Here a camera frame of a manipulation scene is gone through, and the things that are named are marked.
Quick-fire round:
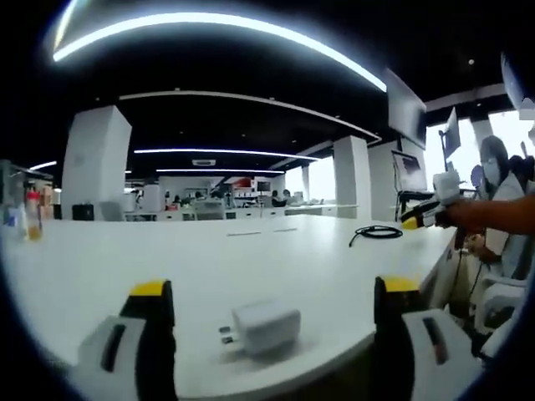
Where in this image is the large black wall monitor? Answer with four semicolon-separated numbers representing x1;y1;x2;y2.
386;69;427;150

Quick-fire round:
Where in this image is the long curved ceiling light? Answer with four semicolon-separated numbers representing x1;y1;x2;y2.
52;12;388;93

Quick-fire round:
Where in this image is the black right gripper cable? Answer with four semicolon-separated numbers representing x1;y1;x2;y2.
454;227;489;296

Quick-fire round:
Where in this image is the black Type-C cable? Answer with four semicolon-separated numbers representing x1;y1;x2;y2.
349;225;405;248

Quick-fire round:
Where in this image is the black laptop stand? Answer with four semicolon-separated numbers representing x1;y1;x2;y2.
396;190;436;211

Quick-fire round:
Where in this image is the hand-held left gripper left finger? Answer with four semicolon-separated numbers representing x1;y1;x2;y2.
77;278;176;401

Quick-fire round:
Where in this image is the white desk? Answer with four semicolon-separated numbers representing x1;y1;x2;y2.
0;215;459;401

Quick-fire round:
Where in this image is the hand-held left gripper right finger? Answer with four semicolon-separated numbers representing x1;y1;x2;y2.
374;275;488;401

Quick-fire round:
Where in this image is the red-capped orange bottle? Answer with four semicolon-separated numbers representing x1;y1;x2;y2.
25;190;43;242

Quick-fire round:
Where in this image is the white and blue bottle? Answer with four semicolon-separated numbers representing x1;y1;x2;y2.
3;204;26;239

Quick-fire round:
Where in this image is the long thin ceiling light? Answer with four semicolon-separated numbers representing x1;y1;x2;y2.
133;148;321;162

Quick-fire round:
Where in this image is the short thin ceiling light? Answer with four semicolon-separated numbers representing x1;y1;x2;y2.
156;167;285;175

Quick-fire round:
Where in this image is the white charger adapter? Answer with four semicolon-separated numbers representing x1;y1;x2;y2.
219;298;303;357

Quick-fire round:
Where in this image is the white low cabinet row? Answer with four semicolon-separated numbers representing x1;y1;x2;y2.
286;204;360;218

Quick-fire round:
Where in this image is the white chair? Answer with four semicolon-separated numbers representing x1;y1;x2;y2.
476;273;528;335

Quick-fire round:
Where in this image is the black equipment case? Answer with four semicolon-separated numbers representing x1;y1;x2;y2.
71;203;101;221

